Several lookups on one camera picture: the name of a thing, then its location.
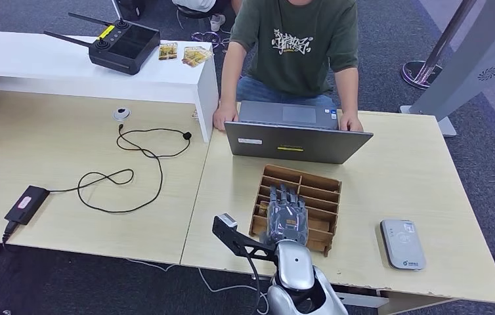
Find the person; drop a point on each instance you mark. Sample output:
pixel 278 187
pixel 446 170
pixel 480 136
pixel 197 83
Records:
pixel 295 65
pixel 195 4

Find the grey kiosk stand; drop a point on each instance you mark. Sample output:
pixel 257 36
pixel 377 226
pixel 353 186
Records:
pixel 469 65

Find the autumn print ID card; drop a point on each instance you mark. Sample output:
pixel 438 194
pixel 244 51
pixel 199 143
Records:
pixel 204 56

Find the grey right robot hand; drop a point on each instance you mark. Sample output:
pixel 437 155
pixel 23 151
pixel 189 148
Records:
pixel 286 221

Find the black power adapter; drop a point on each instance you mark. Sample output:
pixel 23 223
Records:
pixel 25 204

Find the black bag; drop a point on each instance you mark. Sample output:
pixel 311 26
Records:
pixel 130 8

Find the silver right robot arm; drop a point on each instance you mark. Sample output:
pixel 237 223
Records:
pixel 295 269

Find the wooden card organizer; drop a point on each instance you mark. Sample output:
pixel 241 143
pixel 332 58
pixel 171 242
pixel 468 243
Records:
pixel 321 195

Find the person's right hand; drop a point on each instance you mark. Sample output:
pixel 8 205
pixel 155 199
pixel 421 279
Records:
pixel 225 117

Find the person's left hand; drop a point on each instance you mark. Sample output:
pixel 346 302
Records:
pixel 352 123

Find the white raised shelf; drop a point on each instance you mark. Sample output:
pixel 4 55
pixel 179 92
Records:
pixel 34 65

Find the person's right forearm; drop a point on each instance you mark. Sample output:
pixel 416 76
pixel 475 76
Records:
pixel 232 78

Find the grey card reader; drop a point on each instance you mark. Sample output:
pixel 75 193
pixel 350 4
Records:
pixel 402 245

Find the black remote controller with antennas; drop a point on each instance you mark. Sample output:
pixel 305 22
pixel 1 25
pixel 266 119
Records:
pixel 125 48

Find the white desk foot bar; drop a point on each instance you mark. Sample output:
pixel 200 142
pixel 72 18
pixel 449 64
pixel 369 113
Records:
pixel 365 300

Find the person's left forearm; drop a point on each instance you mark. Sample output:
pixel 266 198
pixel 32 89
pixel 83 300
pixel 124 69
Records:
pixel 347 89

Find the grey laptop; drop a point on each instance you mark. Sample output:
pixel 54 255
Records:
pixel 295 145

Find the chrome stanchion post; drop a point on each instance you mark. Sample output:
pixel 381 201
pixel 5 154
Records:
pixel 421 71

